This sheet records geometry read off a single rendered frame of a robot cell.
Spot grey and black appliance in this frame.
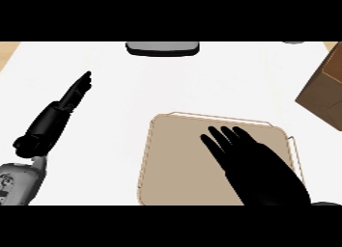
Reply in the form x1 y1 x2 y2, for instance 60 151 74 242
124 41 201 58

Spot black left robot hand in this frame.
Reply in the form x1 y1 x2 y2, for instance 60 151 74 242
12 70 93 159

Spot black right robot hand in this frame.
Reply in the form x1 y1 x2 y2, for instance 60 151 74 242
199 125 313 206

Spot brown cardboard box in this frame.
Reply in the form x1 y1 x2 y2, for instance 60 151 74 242
294 41 342 132

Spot beige tray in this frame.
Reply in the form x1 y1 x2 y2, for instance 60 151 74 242
137 111 305 206

